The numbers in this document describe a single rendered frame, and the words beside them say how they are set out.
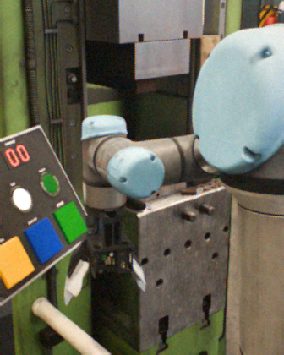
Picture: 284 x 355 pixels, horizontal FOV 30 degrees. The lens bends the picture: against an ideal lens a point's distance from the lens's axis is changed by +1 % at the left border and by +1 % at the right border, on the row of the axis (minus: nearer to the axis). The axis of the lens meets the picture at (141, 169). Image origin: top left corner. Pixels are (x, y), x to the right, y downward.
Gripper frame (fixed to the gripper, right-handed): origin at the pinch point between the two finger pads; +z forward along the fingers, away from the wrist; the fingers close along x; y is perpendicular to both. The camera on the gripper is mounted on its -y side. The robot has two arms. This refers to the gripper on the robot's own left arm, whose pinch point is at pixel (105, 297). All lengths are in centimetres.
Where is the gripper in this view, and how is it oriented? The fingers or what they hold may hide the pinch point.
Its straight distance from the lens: 105.0
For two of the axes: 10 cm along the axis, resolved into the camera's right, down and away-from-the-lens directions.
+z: 0.0, 9.5, 3.2
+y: 3.0, 3.0, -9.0
